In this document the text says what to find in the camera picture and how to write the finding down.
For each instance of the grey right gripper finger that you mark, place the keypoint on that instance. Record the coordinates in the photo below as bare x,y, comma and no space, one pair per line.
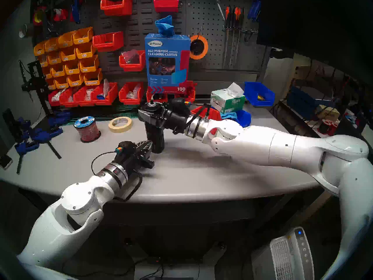
144,116

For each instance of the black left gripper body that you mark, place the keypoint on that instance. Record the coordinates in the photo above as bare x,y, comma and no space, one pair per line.
134,165

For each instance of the red yellow tape roll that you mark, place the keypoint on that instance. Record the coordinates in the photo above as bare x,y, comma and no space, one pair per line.
35,15

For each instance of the blue bar clamp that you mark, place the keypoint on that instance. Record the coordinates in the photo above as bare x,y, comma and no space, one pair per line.
24,124
46,135
26,148
58,118

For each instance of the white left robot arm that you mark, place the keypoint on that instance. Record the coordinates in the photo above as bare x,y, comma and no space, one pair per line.
58,238

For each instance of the dark perforated pegboard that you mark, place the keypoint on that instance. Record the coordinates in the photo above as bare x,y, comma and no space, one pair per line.
212,25

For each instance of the black metal stand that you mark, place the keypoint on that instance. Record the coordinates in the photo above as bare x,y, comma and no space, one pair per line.
36,78

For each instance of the beige masking tape roll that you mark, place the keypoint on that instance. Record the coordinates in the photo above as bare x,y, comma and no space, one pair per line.
120,130

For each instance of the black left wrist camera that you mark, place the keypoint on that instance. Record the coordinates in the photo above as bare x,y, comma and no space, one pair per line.
126,147

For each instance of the white air purifier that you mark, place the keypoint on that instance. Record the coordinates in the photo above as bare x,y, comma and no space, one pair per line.
285,259

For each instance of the green cutting mat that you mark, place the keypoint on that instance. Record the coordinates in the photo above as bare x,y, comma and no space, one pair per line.
129,112

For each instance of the blue microfiber cloth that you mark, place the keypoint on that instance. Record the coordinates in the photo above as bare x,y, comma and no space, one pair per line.
164,25

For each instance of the small blue plastic bin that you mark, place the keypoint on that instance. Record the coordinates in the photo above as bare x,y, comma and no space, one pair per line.
244,118

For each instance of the white robot torso shell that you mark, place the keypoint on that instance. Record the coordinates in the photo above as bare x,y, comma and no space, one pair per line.
46,273

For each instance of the black computer monitor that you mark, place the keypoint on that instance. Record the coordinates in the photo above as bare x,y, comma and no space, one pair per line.
314,25

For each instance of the yellow plastic parts bin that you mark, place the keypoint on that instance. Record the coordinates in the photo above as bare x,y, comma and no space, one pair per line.
66,42
68,56
75,82
54,60
47,74
83,38
72,70
61,84
86,53
89,67
52,46
43,62
93,80
57,72
51,85
39,50

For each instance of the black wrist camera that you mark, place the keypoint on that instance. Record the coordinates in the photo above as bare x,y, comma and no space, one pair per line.
126,147
177,104

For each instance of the dark louvered wall panel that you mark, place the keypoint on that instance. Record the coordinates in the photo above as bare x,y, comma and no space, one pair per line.
145,22

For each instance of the dark blue case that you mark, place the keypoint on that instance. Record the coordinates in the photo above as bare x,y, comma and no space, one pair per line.
306,103

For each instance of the red plastic storage bin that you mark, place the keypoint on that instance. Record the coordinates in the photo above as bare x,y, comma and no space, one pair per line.
131,68
191,94
129,101
215,113
52,103
107,44
149,95
80,101
116,10
65,103
166,6
105,101

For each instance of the black upright device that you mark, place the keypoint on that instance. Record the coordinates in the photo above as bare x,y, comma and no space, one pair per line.
10,122

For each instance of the blue cleaning cloths box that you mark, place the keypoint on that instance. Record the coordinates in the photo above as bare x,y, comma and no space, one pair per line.
167,63

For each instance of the black power strip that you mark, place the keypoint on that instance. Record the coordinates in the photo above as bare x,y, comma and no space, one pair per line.
157,260

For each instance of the brown cardboard box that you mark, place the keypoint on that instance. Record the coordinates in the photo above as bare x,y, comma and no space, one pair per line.
329,112

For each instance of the red white striped tape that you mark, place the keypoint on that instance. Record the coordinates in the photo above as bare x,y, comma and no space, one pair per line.
61,14

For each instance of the orange black screwdriver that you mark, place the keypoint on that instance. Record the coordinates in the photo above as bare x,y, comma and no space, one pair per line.
241,19
228,18
236,18

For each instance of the green white tissue box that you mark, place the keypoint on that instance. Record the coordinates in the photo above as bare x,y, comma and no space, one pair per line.
230,101

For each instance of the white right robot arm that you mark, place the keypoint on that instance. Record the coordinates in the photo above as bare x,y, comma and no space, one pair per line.
276,149

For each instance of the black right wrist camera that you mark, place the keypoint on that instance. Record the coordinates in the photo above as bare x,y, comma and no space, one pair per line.
177,104

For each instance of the large blue plastic bin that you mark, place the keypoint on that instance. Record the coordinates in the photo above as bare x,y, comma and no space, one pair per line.
253,91

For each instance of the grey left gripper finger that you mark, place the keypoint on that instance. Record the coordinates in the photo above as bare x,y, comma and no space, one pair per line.
148,163
144,146

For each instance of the smartphone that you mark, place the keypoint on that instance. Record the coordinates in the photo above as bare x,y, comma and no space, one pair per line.
5,162

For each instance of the crumpled blue cloth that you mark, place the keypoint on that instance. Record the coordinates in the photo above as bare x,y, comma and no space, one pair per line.
230,116

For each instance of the red thread spool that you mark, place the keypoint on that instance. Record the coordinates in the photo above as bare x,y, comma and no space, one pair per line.
325,127

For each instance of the black cylindrical screwdriver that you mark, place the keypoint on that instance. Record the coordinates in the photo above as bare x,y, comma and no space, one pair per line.
157,136

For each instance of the orange tape roll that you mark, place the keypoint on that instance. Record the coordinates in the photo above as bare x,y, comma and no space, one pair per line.
206,49

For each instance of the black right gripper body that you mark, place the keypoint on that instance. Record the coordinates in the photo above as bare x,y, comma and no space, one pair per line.
174,122

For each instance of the grey duct tape roll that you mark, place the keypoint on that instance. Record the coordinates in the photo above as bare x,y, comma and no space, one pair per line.
24,31

